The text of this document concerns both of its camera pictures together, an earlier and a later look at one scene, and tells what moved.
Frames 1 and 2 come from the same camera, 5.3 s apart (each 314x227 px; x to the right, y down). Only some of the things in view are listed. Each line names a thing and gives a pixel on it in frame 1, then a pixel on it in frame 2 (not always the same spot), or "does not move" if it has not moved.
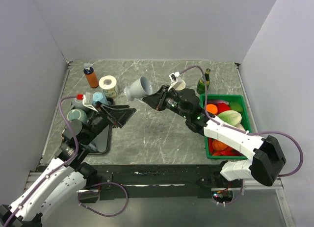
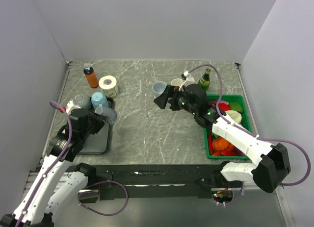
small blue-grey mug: x=139 y=88 to x=159 y=87
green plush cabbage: x=232 y=117 does not move
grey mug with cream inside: x=180 y=85 does not move
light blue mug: x=98 y=96 does not move
